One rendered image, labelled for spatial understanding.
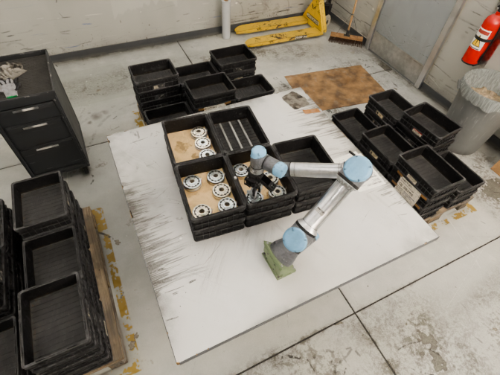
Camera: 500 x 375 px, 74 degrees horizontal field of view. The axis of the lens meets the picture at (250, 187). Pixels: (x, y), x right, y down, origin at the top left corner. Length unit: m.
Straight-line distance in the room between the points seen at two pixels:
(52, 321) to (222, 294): 0.92
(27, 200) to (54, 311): 0.84
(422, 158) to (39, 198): 2.84
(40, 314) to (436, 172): 2.79
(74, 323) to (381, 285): 2.05
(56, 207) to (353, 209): 1.92
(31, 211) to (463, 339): 3.02
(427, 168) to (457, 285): 0.91
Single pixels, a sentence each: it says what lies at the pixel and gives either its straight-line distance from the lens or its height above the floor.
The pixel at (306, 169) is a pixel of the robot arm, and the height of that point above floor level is 1.12.
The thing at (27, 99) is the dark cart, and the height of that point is 0.87.
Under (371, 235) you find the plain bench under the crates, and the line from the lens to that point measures 2.08.
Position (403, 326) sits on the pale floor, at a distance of 2.72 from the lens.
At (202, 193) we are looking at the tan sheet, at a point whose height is 0.83.
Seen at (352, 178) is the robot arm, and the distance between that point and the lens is 1.49.
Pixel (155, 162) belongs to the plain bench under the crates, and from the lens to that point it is 2.30.
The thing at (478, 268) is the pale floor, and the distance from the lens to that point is 3.24.
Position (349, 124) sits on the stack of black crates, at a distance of 3.42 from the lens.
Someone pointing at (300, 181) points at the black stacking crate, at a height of 0.83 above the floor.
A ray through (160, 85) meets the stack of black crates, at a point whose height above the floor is 0.51.
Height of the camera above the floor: 2.35
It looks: 51 degrees down
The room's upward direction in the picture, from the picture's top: 5 degrees clockwise
